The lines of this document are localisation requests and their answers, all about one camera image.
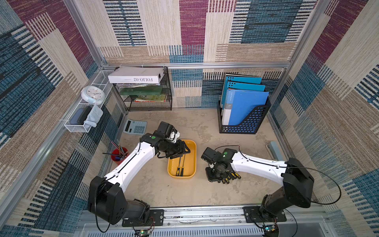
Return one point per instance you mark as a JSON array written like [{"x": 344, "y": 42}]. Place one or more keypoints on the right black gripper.
[{"x": 219, "y": 175}]

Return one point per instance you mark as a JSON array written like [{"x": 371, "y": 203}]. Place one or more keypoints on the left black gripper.
[{"x": 180, "y": 149}]

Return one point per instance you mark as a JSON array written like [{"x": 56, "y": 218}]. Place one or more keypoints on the yellow storage tray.
[{"x": 190, "y": 162}]

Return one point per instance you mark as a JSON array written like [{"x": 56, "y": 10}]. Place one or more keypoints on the file tool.
[
  {"x": 178, "y": 168},
  {"x": 182, "y": 168}
]

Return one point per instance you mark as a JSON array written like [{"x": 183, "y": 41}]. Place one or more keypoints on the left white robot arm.
[{"x": 106, "y": 194}]

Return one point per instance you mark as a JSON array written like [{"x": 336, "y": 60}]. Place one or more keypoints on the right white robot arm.
[{"x": 296, "y": 182}]

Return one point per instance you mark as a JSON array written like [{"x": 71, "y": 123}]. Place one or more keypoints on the pile of file tools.
[{"x": 226, "y": 177}]

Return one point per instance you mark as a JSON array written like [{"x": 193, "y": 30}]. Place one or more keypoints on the black perforated file holder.
[{"x": 250, "y": 124}]

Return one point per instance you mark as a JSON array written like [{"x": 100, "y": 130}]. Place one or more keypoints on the white folio box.
[{"x": 136, "y": 75}]

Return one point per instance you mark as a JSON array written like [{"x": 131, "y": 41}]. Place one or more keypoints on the teal calculator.
[{"x": 135, "y": 127}]

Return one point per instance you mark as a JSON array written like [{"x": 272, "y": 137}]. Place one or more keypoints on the red pen cup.
[{"x": 119, "y": 154}]

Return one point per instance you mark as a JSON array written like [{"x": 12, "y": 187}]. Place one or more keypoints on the green book on shelf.
[{"x": 135, "y": 91}]

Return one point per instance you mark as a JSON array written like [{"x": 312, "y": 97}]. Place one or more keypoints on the blue front folder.
[{"x": 239, "y": 103}]

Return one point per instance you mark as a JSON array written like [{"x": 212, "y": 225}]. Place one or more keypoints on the teal middle folder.
[{"x": 238, "y": 85}]

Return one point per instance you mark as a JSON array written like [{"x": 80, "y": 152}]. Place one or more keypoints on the teal folder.
[
  {"x": 238, "y": 85},
  {"x": 242, "y": 79}
]

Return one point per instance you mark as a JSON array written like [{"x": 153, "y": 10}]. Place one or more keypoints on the light blue cloth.
[{"x": 93, "y": 117}]

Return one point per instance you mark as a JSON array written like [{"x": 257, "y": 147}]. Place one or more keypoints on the white round clock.
[{"x": 93, "y": 95}]

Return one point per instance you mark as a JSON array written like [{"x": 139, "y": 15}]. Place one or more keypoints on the teal rear folder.
[{"x": 242, "y": 79}]

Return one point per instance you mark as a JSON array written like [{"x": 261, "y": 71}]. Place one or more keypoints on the dark phone in basket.
[{"x": 80, "y": 116}]

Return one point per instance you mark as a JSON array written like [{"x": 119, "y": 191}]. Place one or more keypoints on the black wire shelf rack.
[{"x": 149, "y": 102}]

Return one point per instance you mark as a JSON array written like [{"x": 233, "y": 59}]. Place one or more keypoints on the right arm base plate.
[{"x": 252, "y": 214}]

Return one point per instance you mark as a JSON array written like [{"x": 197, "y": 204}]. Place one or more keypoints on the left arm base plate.
[{"x": 154, "y": 217}]

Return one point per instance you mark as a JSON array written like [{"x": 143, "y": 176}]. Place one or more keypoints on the white wire wall basket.
[{"x": 101, "y": 81}]

